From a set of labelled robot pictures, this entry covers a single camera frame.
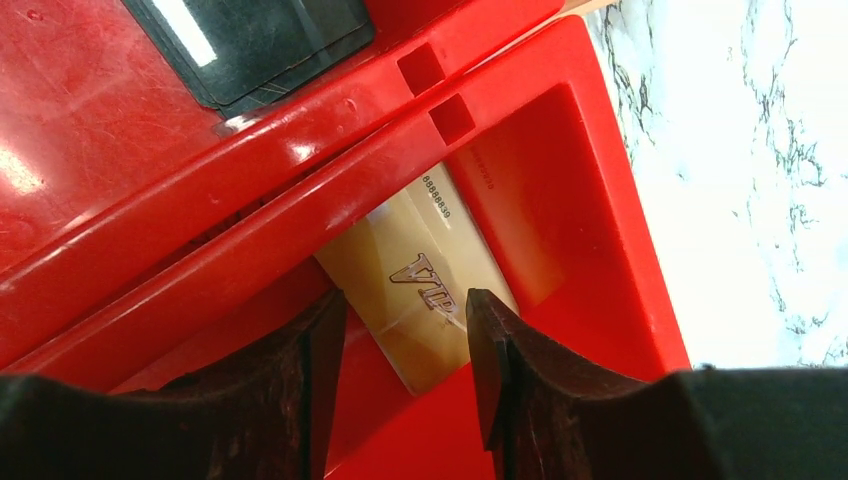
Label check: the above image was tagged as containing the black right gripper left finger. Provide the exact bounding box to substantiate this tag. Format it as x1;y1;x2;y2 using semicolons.
1;290;347;479

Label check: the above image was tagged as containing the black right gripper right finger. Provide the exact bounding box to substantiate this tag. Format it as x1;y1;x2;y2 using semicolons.
466;289;847;479

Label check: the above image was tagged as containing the gold VIP card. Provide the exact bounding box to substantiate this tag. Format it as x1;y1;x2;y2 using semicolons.
315;165;517;395

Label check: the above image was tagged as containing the red plastic bin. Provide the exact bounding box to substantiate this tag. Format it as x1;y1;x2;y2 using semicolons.
1;1;561;366
3;16;689;479

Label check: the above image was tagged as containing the black card in red bin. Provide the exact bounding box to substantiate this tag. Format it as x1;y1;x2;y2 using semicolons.
125;0;375;119

